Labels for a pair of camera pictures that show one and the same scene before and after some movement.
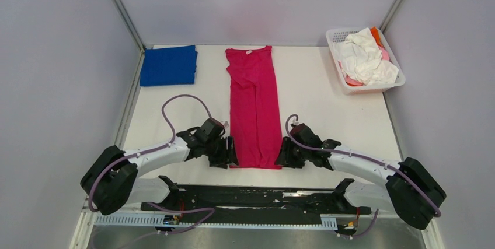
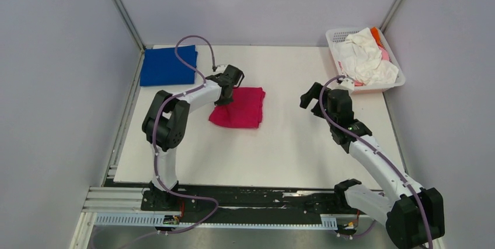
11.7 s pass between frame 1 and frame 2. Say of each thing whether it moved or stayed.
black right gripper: moved
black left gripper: moved
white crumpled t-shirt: stayed
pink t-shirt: moved
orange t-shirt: stayed
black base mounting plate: stayed
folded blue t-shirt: stayed
